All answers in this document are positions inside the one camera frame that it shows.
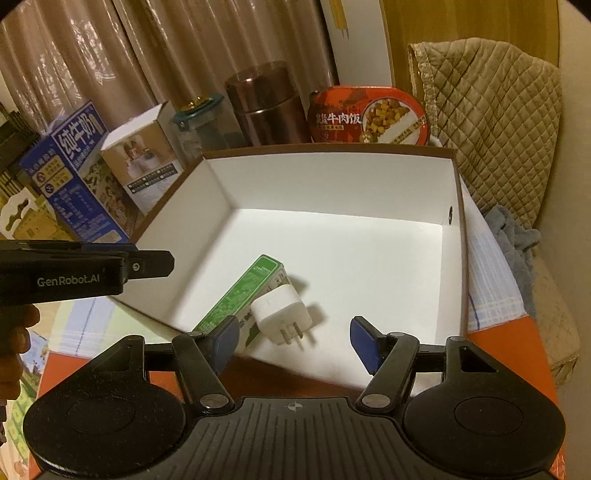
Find glass jar with teal lid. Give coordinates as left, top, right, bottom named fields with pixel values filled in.
left=171, top=95, right=245, bottom=169

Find brown curtain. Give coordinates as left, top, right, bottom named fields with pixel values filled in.
left=0, top=0, right=338, bottom=153

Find blue milk carton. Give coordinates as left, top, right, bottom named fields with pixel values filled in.
left=18, top=100, right=130, bottom=244

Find green carton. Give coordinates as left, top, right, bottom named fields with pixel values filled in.
left=191, top=254, right=289, bottom=358

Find white power adapter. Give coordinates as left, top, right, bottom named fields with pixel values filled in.
left=249, top=286, right=312, bottom=347

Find yellow printed carton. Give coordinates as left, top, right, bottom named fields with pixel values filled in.
left=0, top=189, right=70, bottom=241

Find grey fluffy cloth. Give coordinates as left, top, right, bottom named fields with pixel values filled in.
left=482, top=205, right=541, bottom=319

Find brown cardboard box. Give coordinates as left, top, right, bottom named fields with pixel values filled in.
left=108, top=142, right=472, bottom=393

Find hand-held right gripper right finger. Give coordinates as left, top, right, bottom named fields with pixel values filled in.
left=348, top=316, right=502, bottom=411

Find copper metal canister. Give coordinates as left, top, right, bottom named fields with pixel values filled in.
left=225, top=61, right=312, bottom=148

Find white product box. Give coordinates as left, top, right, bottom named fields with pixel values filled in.
left=99, top=102, right=185, bottom=217

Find quilted beige cover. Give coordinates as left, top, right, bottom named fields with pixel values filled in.
left=406, top=39, right=561, bottom=232

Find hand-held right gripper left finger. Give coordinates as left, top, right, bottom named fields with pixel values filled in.
left=92, top=316, right=241, bottom=414

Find red instant rice bowl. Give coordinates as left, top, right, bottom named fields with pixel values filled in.
left=308, top=85, right=432, bottom=147

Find person's left hand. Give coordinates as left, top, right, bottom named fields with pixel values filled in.
left=0, top=305, right=42, bottom=400

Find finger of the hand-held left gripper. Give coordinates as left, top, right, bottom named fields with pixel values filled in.
left=121, top=250, right=175, bottom=280
left=0, top=239, right=139, bottom=257

